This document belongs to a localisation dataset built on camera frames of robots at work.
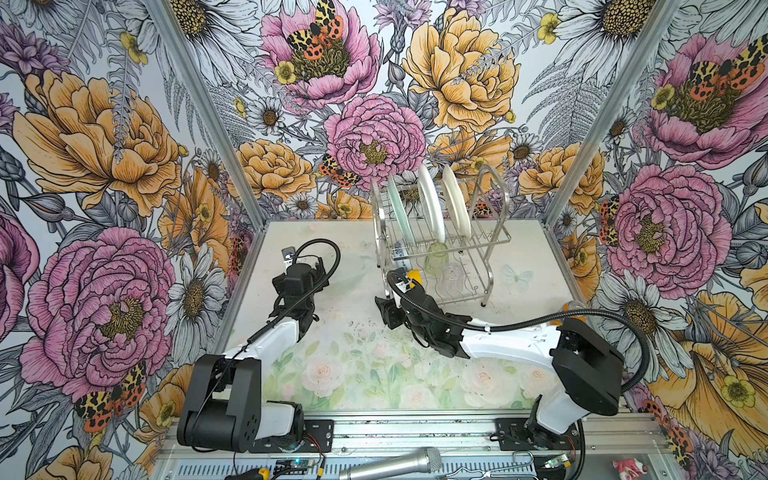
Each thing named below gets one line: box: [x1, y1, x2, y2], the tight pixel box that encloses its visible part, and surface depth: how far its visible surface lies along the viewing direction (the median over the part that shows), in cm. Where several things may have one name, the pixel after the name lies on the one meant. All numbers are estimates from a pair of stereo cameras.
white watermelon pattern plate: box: [418, 164, 446, 244], surface depth 69 cm
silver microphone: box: [338, 447, 442, 480], surface depth 70 cm
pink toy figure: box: [612, 458, 649, 480], surface depth 68 cm
